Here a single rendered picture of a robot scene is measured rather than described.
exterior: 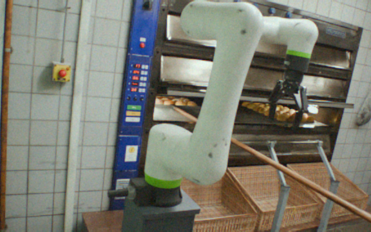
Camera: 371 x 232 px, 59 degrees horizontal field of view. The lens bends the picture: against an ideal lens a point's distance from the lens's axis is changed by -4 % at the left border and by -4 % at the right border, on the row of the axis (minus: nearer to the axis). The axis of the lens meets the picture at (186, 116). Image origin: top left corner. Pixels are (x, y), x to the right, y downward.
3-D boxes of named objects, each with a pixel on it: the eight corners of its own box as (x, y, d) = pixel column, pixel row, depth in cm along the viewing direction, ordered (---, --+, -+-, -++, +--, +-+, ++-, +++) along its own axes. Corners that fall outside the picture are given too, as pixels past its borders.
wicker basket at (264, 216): (218, 200, 260) (225, 166, 254) (272, 193, 287) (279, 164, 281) (257, 233, 219) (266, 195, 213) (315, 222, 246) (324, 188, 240)
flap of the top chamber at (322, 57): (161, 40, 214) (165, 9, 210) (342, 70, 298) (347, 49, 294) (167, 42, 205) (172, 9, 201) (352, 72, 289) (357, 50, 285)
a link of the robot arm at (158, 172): (165, 195, 102) (174, 135, 98) (135, 176, 112) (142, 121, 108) (195, 187, 111) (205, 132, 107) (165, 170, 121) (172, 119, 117)
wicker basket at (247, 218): (148, 205, 233) (153, 169, 228) (217, 200, 259) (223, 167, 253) (176, 246, 191) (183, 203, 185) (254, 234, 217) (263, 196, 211)
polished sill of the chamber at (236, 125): (149, 125, 226) (149, 120, 225) (328, 129, 311) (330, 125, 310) (152, 128, 221) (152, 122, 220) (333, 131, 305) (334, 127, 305)
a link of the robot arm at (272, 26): (236, 42, 111) (241, 7, 108) (210, 38, 119) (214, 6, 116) (290, 46, 136) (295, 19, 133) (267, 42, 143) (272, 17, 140)
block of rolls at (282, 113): (239, 105, 343) (240, 100, 341) (274, 107, 365) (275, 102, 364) (280, 121, 291) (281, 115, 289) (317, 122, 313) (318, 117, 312)
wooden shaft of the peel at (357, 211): (375, 223, 123) (378, 216, 122) (371, 225, 121) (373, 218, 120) (177, 110, 268) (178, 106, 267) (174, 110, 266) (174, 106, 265)
